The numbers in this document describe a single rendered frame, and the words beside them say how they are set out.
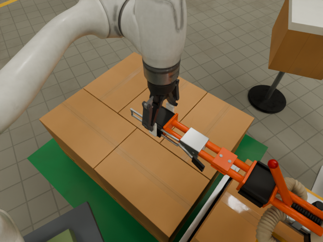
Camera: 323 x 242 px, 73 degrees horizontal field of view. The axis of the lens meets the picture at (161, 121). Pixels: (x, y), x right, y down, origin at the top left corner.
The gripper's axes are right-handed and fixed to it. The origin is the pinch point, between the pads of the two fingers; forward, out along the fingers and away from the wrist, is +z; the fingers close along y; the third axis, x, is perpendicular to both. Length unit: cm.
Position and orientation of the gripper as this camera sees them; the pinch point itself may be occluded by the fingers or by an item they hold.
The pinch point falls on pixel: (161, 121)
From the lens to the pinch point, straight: 72.1
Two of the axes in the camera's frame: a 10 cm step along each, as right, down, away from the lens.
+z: 0.0, 5.8, 8.1
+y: 6.3, -6.3, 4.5
